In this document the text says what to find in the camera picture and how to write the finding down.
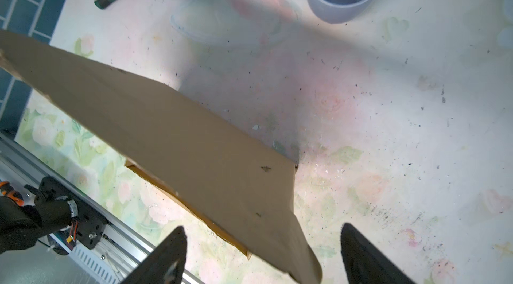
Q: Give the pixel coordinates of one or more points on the aluminium mounting rail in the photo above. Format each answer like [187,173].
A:
[120,246]

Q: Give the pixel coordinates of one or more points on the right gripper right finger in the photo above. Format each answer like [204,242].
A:
[364,262]

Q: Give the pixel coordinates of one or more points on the orange black screwdriver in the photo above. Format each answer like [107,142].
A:
[8,191]

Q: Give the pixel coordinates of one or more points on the brown cardboard box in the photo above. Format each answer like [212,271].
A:
[221,173]

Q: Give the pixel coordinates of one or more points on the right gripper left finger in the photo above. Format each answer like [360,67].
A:
[166,264]

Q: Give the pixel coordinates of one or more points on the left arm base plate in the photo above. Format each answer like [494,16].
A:
[86,227]

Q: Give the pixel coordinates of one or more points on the white slotted cable duct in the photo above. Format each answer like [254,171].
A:
[94,266]

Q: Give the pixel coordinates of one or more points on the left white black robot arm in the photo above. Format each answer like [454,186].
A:
[21,227]

